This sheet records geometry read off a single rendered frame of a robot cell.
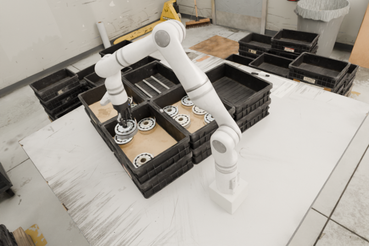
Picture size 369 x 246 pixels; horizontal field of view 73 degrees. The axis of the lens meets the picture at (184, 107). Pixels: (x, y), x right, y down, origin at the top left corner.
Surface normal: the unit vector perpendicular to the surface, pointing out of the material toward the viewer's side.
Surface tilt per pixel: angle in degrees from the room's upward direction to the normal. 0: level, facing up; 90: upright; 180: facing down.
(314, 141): 0
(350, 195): 0
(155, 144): 0
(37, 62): 90
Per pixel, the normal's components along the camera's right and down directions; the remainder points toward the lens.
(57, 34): 0.71, 0.36
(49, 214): -0.13, -0.78
